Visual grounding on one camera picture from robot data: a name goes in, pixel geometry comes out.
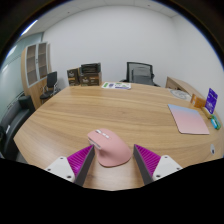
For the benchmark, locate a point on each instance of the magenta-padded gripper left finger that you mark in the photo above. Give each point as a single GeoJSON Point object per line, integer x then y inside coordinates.
{"type": "Point", "coordinates": [78, 160]}

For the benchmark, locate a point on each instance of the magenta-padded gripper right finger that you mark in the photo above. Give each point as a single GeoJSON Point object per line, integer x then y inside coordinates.
{"type": "Point", "coordinates": [150, 160]}

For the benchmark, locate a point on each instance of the pink computer mouse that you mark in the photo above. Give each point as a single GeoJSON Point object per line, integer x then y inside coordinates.
{"type": "Point", "coordinates": [110, 150]}

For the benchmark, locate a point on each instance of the pink and blue mouse pad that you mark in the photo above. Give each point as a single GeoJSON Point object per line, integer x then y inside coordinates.
{"type": "Point", "coordinates": [188, 119]}

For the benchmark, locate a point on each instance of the blue packet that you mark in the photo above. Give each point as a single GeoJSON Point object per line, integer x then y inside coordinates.
{"type": "Point", "coordinates": [214, 124]}

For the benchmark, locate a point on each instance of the tan box with white label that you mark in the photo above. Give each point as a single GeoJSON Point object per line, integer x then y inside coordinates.
{"type": "Point", "coordinates": [206, 112]}

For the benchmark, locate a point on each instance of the black armchair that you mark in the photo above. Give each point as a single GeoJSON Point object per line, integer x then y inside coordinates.
{"type": "Point", "coordinates": [13, 123]}

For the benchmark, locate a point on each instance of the orange-brown cardboard box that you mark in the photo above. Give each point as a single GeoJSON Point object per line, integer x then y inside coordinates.
{"type": "Point", "coordinates": [197, 101]}

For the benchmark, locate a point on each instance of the green packet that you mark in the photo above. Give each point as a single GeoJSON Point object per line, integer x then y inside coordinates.
{"type": "Point", "coordinates": [218, 122]}

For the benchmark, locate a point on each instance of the wooden side desk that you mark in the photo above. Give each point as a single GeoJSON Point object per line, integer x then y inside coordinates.
{"type": "Point", "coordinates": [180, 84]}

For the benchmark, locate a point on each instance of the white leaflet with green print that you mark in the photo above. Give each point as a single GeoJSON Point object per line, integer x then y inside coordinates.
{"type": "Point", "coordinates": [116, 85]}

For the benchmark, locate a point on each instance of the small brown cardboard box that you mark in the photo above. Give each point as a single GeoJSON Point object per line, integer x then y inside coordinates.
{"type": "Point", "coordinates": [73, 77]}

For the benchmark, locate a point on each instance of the grey backpack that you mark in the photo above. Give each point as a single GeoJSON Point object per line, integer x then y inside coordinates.
{"type": "Point", "coordinates": [143, 77]}

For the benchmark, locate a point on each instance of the small black chair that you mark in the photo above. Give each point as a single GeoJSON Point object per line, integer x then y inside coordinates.
{"type": "Point", "coordinates": [51, 80]}

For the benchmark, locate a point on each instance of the large brown cardboard box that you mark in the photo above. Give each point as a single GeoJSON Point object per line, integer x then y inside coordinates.
{"type": "Point", "coordinates": [90, 76]}

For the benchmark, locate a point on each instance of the purple package card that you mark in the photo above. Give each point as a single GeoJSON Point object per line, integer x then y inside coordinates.
{"type": "Point", "coordinates": [211, 100]}

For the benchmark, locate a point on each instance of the black mesh office chair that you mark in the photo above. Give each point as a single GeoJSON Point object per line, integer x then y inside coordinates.
{"type": "Point", "coordinates": [130, 71]}

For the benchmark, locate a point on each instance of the wooden shelf unit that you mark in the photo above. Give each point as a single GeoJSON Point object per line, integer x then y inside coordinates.
{"type": "Point", "coordinates": [33, 73]}

